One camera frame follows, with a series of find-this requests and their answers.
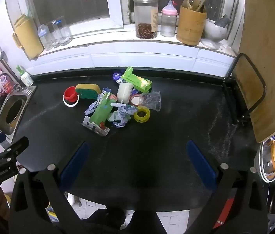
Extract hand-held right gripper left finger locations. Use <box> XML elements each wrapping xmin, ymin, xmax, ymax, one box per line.
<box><xmin>8</xmin><ymin>141</ymin><xmax>90</xmax><ymax>234</ymax></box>

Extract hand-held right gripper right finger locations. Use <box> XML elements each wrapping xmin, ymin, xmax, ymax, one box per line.
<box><xmin>186</xmin><ymin>140</ymin><xmax>268</xmax><ymax>234</ymax></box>

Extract green drink carton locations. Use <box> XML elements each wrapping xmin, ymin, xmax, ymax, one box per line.
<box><xmin>82</xmin><ymin>91</ymin><xmax>118</xmax><ymax>137</ymax></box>

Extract red cabinet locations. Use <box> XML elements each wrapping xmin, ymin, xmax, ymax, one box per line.
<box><xmin>212</xmin><ymin>195</ymin><xmax>235</xmax><ymax>230</ymax></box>

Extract red printed packet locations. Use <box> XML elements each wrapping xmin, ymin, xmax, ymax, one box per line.
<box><xmin>0</xmin><ymin>74</ymin><xmax>15</xmax><ymax>95</ymax></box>

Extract steel sink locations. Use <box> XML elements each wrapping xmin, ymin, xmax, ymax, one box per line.
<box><xmin>0</xmin><ymin>85</ymin><xmax>37</xmax><ymax>144</ymax></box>

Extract steel pot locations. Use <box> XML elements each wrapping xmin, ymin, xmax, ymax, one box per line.
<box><xmin>254</xmin><ymin>139</ymin><xmax>275</xmax><ymax>183</ymax></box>

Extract pale green small packet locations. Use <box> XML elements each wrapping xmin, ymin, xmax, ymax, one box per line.
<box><xmin>107</xmin><ymin>112</ymin><xmax>122</xmax><ymax>123</ymax></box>

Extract crumpled blue white wrapper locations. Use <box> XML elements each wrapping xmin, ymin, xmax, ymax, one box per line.
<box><xmin>84</xmin><ymin>87</ymin><xmax>111</xmax><ymax>115</ymax></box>
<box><xmin>112</xmin><ymin>105</ymin><xmax>138</xmax><ymax>129</ymax></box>

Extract person's leg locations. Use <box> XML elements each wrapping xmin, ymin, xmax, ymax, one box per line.
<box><xmin>79</xmin><ymin>207</ymin><xmax>167</xmax><ymax>234</ymax></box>

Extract white soap bottle green pump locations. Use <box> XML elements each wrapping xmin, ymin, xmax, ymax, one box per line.
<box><xmin>16</xmin><ymin>65</ymin><xmax>34</xmax><ymax>87</ymax></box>

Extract yellow green sponge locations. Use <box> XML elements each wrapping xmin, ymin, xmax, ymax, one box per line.
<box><xmin>75</xmin><ymin>83</ymin><xmax>102</xmax><ymax>99</ymax></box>

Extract yellow tape roll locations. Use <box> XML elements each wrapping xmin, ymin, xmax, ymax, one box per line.
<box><xmin>134</xmin><ymin>106</ymin><xmax>150</xmax><ymax>124</ymax></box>

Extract clear plastic cup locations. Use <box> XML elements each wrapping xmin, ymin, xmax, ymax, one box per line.
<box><xmin>142</xmin><ymin>91</ymin><xmax>162</xmax><ymax>112</ymax></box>

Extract small white plastic bottle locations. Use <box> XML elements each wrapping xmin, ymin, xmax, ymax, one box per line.
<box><xmin>117</xmin><ymin>82</ymin><xmax>134</xmax><ymax>104</ymax></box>

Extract black metal rack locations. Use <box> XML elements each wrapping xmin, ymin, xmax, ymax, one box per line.
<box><xmin>223</xmin><ymin>53</ymin><xmax>267</xmax><ymax>125</ymax></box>

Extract green snack packet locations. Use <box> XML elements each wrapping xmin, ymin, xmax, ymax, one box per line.
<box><xmin>121</xmin><ymin>66</ymin><xmax>152</xmax><ymax>93</ymax></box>

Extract beige plastic pitcher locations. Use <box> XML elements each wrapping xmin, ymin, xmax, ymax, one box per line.
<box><xmin>12</xmin><ymin>13</ymin><xmax>44</xmax><ymax>60</ymax></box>

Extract baby bottle with blue collar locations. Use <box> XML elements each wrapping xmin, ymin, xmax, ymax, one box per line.
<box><xmin>37</xmin><ymin>24</ymin><xmax>53</xmax><ymax>51</ymax></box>

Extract clear glass tumbler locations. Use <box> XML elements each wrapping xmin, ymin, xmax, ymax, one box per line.
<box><xmin>51</xmin><ymin>19</ymin><xmax>63</xmax><ymax>48</ymax></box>
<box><xmin>58</xmin><ymin>16</ymin><xmax>73</xmax><ymax>45</ymax></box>

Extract wooden cutting board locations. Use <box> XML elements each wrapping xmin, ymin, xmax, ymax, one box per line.
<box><xmin>231</xmin><ymin>0</ymin><xmax>275</xmax><ymax>143</ymax></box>

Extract bamboo utensil holder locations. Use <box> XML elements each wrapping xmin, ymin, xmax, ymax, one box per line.
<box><xmin>176</xmin><ymin>5</ymin><xmax>208</xmax><ymax>47</ymax></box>

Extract grey stone pestle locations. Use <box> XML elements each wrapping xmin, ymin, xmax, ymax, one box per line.
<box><xmin>215</xmin><ymin>15</ymin><xmax>233</xmax><ymax>26</ymax></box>

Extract baby bottle with pink collar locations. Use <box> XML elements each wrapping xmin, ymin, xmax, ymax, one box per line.
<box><xmin>160</xmin><ymin>0</ymin><xmax>178</xmax><ymax>37</ymax></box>

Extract clear jar with red beans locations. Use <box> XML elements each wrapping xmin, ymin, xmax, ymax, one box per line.
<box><xmin>134</xmin><ymin>0</ymin><xmax>158</xmax><ymax>39</ymax></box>

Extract small red bucket white handle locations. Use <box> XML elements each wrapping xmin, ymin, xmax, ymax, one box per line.
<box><xmin>63</xmin><ymin>86</ymin><xmax>80</xmax><ymax>107</ymax></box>

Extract white window frame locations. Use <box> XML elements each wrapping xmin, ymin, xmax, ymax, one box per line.
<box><xmin>23</xmin><ymin>0</ymin><xmax>244</xmax><ymax>39</ymax></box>

